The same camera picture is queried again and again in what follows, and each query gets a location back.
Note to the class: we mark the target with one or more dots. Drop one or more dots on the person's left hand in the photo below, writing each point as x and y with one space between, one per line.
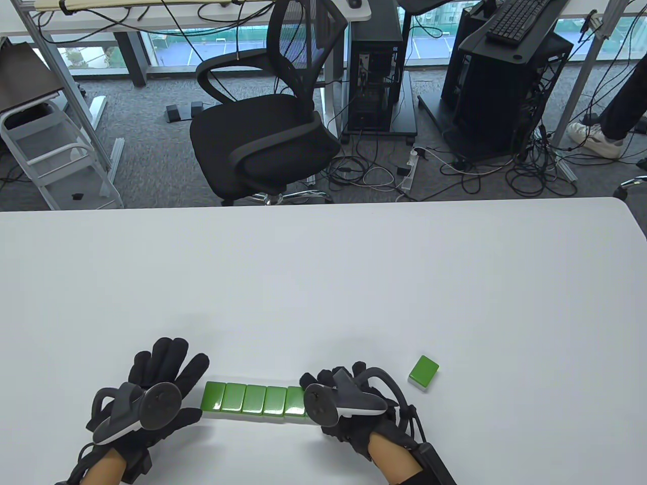
172 364

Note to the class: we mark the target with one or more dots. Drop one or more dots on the person's right hand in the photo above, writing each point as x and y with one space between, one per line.
359 432

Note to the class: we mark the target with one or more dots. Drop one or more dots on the set of green mahjong tiles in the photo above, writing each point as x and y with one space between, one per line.
232 399

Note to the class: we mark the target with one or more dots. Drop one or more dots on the person's right forearm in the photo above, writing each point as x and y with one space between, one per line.
397 459

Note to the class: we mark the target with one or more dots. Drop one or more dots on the black forearm sensor box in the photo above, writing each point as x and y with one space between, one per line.
434 467

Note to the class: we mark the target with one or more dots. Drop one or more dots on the person's left forearm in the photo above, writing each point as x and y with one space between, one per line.
103 472

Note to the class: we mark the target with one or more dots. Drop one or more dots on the grey round hand controller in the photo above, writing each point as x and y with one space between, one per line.
321 404
159 406

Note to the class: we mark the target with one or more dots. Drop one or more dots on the white step stool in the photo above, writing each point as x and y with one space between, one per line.
55 189

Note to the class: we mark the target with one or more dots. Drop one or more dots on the black mesh office chair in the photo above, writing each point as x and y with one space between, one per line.
263 131

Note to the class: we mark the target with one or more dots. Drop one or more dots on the grey foot pedal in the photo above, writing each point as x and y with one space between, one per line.
173 112
196 107

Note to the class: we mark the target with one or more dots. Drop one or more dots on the white power strip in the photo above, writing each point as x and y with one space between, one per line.
408 174

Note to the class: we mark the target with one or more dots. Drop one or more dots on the black rolling tower base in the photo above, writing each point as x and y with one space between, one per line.
404 121

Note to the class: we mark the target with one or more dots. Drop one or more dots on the dark brown board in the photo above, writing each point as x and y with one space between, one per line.
25 76

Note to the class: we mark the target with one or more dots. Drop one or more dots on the chrome chair base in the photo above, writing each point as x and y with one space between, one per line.
632 183

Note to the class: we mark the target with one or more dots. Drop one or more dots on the black computer stand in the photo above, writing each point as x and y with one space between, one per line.
480 50

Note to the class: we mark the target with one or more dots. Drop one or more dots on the black keyboard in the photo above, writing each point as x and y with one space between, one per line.
515 22

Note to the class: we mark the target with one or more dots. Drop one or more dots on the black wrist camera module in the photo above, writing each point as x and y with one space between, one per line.
137 465

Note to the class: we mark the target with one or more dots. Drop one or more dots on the aluminium frame post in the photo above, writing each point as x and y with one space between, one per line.
584 76
70 93

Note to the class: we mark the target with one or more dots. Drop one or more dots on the black open-frame computer tower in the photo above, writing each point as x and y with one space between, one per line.
495 101

